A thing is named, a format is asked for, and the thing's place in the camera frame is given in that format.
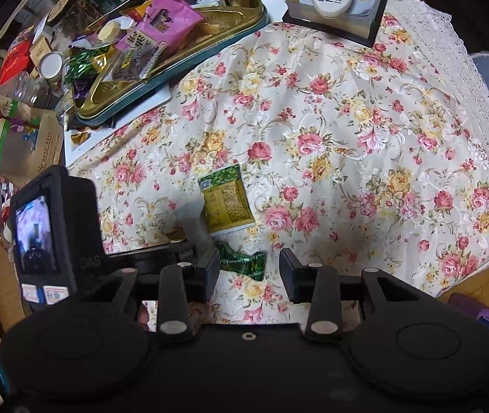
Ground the gold tin tray with snacks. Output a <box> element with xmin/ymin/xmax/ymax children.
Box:
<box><xmin>75</xmin><ymin>0</ymin><xmax>269</xmax><ymax>127</ymax></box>

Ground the green foil candy wrapper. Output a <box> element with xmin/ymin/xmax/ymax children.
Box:
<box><xmin>215</xmin><ymin>242</ymin><xmax>267</xmax><ymax>282</ymax></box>

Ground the yellow green snack packet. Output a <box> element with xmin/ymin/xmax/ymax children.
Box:
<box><xmin>199</xmin><ymin>164</ymin><xmax>256</xmax><ymax>236</ymax></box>

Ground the floral tablecloth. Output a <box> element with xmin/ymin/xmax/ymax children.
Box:
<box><xmin>69</xmin><ymin>0</ymin><xmax>489</xmax><ymax>324</ymax></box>

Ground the kraft paper cereal bag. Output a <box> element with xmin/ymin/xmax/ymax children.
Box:
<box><xmin>0</xmin><ymin>95</ymin><xmax>63</xmax><ymax>188</ymax></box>

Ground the yellow cartoon tissue box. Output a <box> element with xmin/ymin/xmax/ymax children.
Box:
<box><xmin>283</xmin><ymin>0</ymin><xmax>387</xmax><ymax>47</ymax></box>

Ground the pink snack bag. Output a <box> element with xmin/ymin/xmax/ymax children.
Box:
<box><xmin>137</xmin><ymin>0</ymin><xmax>204</xmax><ymax>53</ymax></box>

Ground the white jar lid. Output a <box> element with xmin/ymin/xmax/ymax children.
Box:
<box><xmin>38</xmin><ymin>51</ymin><xmax>65</xmax><ymax>82</ymax></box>

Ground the orange red snack bag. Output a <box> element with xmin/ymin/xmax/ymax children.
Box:
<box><xmin>0</xmin><ymin>40</ymin><xmax>31</xmax><ymax>85</ymax></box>

